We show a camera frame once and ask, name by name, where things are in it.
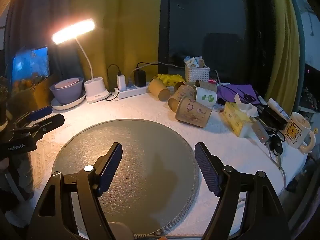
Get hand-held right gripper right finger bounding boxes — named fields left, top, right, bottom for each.
left=194, top=142, right=292, bottom=240

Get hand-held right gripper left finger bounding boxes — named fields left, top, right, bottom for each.
left=27, top=142, right=123, bottom=240

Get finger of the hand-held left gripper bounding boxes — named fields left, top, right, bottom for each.
left=15, top=113, right=65, bottom=140
left=24, top=106, right=53, bottom=122

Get large printed brown paper cup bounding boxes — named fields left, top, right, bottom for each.
left=175, top=95, right=213, bottom=128

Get white paper cup green print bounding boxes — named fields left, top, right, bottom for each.
left=192, top=85, right=217, bottom=106

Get small printed brown paper cup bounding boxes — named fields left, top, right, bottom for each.
left=167, top=84, right=197, bottom=112

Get plain brown paper cup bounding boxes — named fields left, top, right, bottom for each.
left=148, top=79, right=171, bottom=102

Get round grey mat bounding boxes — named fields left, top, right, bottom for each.
left=51, top=119, right=200, bottom=237

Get white plate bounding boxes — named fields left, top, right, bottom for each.
left=51, top=90, right=87, bottom=111

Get purple bowl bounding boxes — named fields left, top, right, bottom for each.
left=49, top=77, right=84, bottom=104

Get pink lid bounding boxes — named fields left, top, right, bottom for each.
left=54, top=79, right=80, bottom=89

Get lit blue screen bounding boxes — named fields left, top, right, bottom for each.
left=11, top=46, right=50, bottom=90

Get white desk lamp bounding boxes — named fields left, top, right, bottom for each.
left=52, top=18, right=110, bottom=104

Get yellow tissue box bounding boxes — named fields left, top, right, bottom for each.
left=223, top=94, right=259, bottom=137

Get grey device red light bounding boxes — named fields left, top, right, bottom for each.
left=251, top=121, right=270, bottom=144

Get black car key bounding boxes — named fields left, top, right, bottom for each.
left=271, top=135, right=284, bottom=156

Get white charger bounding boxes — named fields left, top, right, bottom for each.
left=116, top=74, right=126, bottom=91

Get black pouch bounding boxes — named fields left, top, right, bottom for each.
left=258, top=106, right=287, bottom=131

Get white power strip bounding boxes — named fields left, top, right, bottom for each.
left=117, top=85, right=153, bottom=99

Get black scissors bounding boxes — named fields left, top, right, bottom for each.
left=234, top=93, right=258, bottom=103

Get purple cloth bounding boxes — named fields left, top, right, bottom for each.
left=216, top=83, right=261, bottom=104

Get white tube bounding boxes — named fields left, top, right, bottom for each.
left=267, top=98, right=290, bottom=121

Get black charger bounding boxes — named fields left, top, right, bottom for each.
left=134, top=70, right=146, bottom=87

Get white mug bear print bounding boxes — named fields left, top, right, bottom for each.
left=283, top=112, right=316, bottom=154

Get white plastic basket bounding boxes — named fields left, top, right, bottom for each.
left=185, top=64, right=211, bottom=83

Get yellow printed cloth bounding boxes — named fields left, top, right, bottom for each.
left=156, top=74, right=186, bottom=86

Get packets in basket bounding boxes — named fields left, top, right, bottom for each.
left=183, top=56, right=207, bottom=68

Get yellow curtain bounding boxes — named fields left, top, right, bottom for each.
left=268, top=0, right=301, bottom=103
left=71, top=0, right=162, bottom=93

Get black cable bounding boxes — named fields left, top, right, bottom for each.
left=106, top=64, right=121, bottom=102

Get white cable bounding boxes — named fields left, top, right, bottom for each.
left=264, top=142, right=287, bottom=193

